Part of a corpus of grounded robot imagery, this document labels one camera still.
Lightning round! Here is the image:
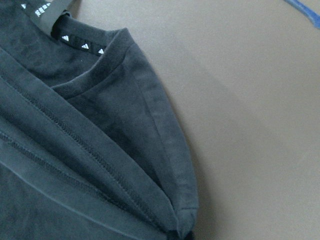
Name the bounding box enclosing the black graphic t-shirt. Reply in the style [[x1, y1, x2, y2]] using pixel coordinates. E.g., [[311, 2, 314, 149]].
[[0, 0, 199, 240]]

